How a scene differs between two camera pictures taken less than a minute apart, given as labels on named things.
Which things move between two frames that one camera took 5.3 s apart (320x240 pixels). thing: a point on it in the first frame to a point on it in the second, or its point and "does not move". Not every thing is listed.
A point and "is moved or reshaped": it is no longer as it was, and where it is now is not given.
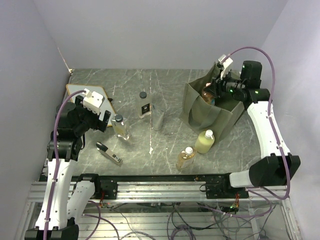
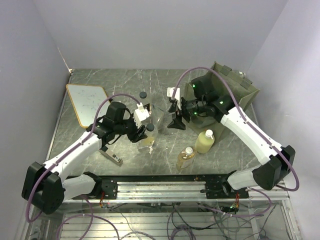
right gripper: x=216 y=87 to x=177 y=122
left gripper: x=97 y=124 to x=141 y=133
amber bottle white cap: x=185 y=158 does not move
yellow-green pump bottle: x=204 y=141 does not move
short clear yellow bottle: x=120 y=126 is moved or reshaped
